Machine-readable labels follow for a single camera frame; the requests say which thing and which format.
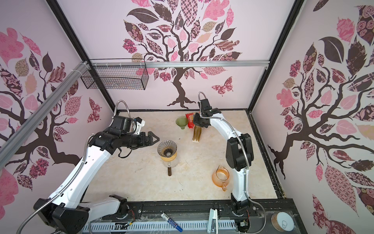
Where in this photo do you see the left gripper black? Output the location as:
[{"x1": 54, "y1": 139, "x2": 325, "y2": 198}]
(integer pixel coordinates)
[{"x1": 121, "y1": 131, "x2": 159, "y2": 149}]

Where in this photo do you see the orange coffee filter pack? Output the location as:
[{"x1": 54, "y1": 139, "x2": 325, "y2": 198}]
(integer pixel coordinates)
[{"x1": 192, "y1": 125, "x2": 202, "y2": 142}]

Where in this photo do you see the clear ribbed glass dripper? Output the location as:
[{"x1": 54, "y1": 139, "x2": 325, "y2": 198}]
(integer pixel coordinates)
[{"x1": 157, "y1": 140, "x2": 177, "y2": 158}]

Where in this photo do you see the clear glass carafe brown handle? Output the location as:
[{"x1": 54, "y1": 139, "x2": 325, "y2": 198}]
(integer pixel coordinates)
[{"x1": 163, "y1": 159, "x2": 179, "y2": 176}]

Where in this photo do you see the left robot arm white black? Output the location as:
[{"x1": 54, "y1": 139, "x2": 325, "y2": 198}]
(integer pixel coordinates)
[{"x1": 34, "y1": 116, "x2": 160, "y2": 234}]

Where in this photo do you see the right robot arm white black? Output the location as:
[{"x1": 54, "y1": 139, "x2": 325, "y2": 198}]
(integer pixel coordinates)
[{"x1": 193, "y1": 98, "x2": 254, "y2": 215}]

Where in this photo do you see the green glass dripper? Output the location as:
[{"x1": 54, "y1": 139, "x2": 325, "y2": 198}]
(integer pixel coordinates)
[{"x1": 175, "y1": 116, "x2": 189, "y2": 130}]

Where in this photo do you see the red snack bag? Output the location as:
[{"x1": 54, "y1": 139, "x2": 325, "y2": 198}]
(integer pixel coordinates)
[{"x1": 186, "y1": 113, "x2": 194, "y2": 129}]

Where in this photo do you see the orange glass pitcher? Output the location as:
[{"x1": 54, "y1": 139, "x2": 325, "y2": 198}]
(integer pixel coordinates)
[{"x1": 212, "y1": 165, "x2": 230, "y2": 191}]

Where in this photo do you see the blue white marker pen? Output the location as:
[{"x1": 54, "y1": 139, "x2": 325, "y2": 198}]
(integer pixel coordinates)
[{"x1": 161, "y1": 213, "x2": 183, "y2": 233}]

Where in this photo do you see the right metal conduit cable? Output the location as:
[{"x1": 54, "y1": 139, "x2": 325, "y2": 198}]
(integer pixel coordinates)
[{"x1": 197, "y1": 91, "x2": 267, "y2": 234}]

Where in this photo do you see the back aluminium rail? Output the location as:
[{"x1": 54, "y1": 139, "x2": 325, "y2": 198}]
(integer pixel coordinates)
[{"x1": 91, "y1": 60, "x2": 270, "y2": 68}]

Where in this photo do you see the aluminium rail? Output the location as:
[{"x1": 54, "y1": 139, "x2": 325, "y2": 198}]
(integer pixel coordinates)
[
  {"x1": 91, "y1": 60, "x2": 270, "y2": 68},
  {"x1": 1, "y1": 61, "x2": 89, "y2": 168}
]

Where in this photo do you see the black wire basket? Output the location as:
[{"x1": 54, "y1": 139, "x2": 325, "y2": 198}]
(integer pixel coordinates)
[{"x1": 80, "y1": 58, "x2": 150, "y2": 90}]

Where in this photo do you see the white slotted cable duct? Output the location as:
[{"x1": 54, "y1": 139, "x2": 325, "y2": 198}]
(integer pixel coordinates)
[{"x1": 81, "y1": 220, "x2": 236, "y2": 234}]

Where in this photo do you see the left aluminium rail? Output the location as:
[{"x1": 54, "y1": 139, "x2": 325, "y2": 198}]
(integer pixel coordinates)
[{"x1": 1, "y1": 61, "x2": 89, "y2": 168}]

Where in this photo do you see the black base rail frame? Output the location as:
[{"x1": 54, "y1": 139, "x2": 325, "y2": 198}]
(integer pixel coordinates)
[{"x1": 55, "y1": 198, "x2": 307, "y2": 234}]

